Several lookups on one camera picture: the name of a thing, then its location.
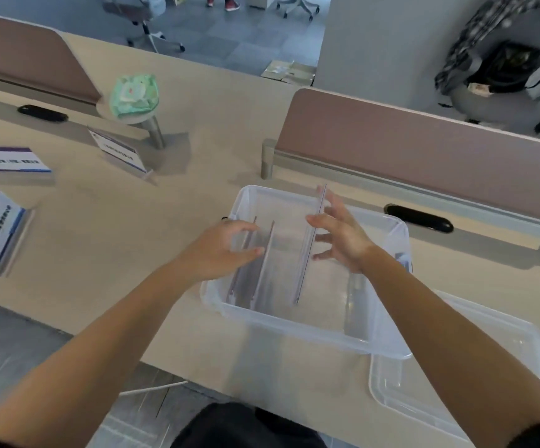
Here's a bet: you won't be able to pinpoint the person's right hand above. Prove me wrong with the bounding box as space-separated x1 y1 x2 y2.
306 189 379 276

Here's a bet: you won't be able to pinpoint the person's left hand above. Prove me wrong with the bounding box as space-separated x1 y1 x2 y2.
176 219 266 283

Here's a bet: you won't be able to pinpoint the clear acrylic sheet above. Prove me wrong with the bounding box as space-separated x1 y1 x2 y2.
249 221 275 309
226 216 258 305
293 184 329 306

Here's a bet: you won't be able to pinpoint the person's left forearm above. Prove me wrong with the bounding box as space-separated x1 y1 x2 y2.
0 256 203 448

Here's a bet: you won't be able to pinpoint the person's right forearm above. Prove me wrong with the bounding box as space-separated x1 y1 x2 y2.
359 245 540 448

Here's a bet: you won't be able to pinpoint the clear plastic storage bin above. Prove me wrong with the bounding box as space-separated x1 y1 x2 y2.
200 184 413 360

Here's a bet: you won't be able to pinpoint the brown desk partition panel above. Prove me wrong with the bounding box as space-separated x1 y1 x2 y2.
0 9 102 104
275 87 540 227

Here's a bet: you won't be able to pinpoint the small round grey stand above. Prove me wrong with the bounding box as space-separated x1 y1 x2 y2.
96 99 167 151

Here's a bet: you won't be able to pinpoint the black trousers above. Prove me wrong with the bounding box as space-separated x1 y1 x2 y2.
171 402 327 448

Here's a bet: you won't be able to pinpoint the papers on floor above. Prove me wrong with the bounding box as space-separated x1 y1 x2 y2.
260 59 317 87

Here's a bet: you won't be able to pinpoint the green wet wipes packet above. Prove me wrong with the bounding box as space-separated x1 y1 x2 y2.
109 73 160 120

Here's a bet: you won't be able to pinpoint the clear plastic bin lid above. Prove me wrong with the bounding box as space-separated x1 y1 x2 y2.
369 290 540 442

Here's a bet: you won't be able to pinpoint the white round seat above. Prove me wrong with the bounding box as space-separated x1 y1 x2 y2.
446 8 540 142

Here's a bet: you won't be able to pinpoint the white office chair base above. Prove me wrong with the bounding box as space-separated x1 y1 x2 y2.
276 0 320 22

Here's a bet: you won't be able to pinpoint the grey office chair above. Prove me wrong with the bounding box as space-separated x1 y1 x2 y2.
96 0 187 55

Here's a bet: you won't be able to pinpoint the black bag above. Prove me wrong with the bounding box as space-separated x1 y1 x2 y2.
465 41 540 95

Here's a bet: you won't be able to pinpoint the plaid cloth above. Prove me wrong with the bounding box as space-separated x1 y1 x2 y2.
434 0 540 95

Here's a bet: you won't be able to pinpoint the black oval cable grommet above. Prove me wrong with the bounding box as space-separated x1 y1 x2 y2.
384 203 454 234
17 104 69 123

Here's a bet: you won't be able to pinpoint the grey partition post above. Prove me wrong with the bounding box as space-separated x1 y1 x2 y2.
260 139 278 180

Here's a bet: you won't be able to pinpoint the white cable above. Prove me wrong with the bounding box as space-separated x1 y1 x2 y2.
119 380 189 397

